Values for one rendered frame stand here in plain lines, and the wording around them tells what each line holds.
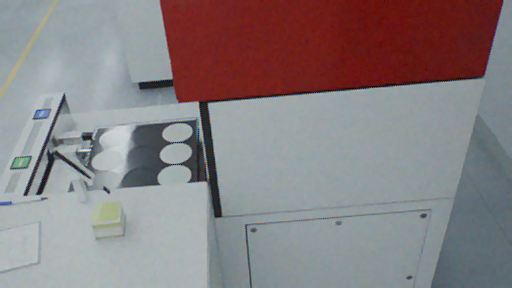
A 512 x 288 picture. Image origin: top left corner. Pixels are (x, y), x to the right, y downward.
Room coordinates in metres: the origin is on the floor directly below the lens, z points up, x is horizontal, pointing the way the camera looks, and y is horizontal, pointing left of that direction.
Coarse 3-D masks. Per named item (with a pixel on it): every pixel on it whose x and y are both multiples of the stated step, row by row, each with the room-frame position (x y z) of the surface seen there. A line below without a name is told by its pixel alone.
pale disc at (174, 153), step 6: (174, 144) 1.30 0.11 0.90; (180, 144) 1.30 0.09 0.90; (162, 150) 1.28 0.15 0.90; (168, 150) 1.27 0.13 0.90; (174, 150) 1.27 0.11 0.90; (180, 150) 1.26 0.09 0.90; (186, 150) 1.26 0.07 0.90; (162, 156) 1.25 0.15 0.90; (168, 156) 1.24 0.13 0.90; (174, 156) 1.24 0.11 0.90; (180, 156) 1.24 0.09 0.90; (186, 156) 1.23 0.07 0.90; (168, 162) 1.21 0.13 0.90; (174, 162) 1.21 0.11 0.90; (180, 162) 1.21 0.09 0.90
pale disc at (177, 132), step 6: (168, 126) 1.40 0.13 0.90; (174, 126) 1.40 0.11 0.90; (180, 126) 1.39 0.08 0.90; (186, 126) 1.39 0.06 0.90; (162, 132) 1.37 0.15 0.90; (168, 132) 1.37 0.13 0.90; (174, 132) 1.36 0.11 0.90; (180, 132) 1.36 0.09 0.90; (186, 132) 1.35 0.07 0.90; (168, 138) 1.34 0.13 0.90; (174, 138) 1.33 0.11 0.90; (180, 138) 1.33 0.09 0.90; (186, 138) 1.32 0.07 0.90
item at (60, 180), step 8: (64, 144) 1.41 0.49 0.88; (72, 144) 1.40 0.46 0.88; (80, 144) 1.40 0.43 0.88; (56, 160) 1.33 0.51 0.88; (80, 160) 1.34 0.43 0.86; (56, 168) 1.28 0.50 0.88; (64, 168) 1.28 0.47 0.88; (56, 176) 1.24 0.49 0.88; (64, 176) 1.24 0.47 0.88; (72, 176) 1.23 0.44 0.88; (48, 184) 1.21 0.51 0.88; (56, 184) 1.20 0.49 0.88; (64, 184) 1.20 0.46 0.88; (72, 184) 1.21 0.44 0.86; (48, 192) 1.17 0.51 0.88; (56, 192) 1.17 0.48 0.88; (64, 192) 1.16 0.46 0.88
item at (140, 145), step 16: (112, 128) 1.44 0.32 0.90; (128, 128) 1.42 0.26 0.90; (144, 128) 1.41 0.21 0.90; (160, 128) 1.40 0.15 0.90; (192, 128) 1.37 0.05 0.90; (96, 144) 1.36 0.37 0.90; (112, 144) 1.35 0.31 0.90; (128, 144) 1.33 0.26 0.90; (144, 144) 1.32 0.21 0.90; (160, 144) 1.31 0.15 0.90; (192, 144) 1.29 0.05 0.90; (128, 160) 1.25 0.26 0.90; (144, 160) 1.24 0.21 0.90; (160, 160) 1.23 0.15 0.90; (192, 160) 1.21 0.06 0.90; (96, 176) 1.19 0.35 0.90; (112, 176) 1.18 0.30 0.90; (128, 176) 1.17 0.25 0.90; (144, 176) 1.16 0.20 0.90; (192, 176) 1.13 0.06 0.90
